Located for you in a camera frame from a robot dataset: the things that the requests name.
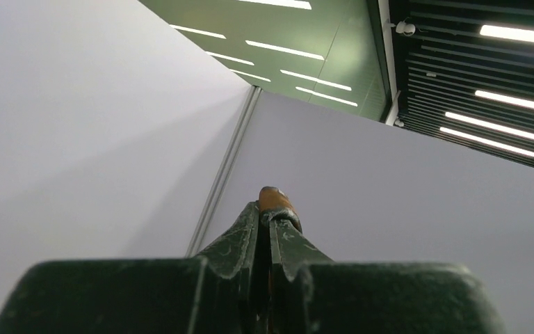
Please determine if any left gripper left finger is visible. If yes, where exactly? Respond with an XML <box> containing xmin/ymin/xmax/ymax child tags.
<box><xmin>0</xmin><ymin>202</ymin><xmax>267</xmax><ymax>333</ymax></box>

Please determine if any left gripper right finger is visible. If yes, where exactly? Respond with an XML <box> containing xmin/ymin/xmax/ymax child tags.
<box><xmin>269</xmin><ymin>219</ymin><xmax>505</xmax><ymax>333</ymax></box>

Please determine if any brown floral tie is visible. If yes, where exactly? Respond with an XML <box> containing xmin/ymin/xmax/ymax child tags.
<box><xmin>258</xmin><ymin>186</ymin><xmax>302</xmax><ymax>232</ymax></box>

